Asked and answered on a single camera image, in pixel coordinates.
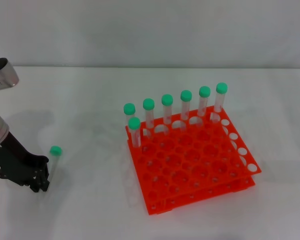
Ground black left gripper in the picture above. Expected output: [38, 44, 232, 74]
[0, 131, 51, 194]

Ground green capped clear test tube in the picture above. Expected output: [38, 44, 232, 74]
[123, 102, 137, 126]
[127, 116, 142, 148]
[161, 93, 174, 125]
[180, 89, 193, 123]
[142, 98, 156, 130]
[197, 85, 212, 118]
[47, 145, 63, 184]
[213, 82, 229, 114]

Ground orange test tube rack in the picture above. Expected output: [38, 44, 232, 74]
[124, 104, 263, 216]

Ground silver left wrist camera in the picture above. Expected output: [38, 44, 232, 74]
[0, 57, 20, 93]

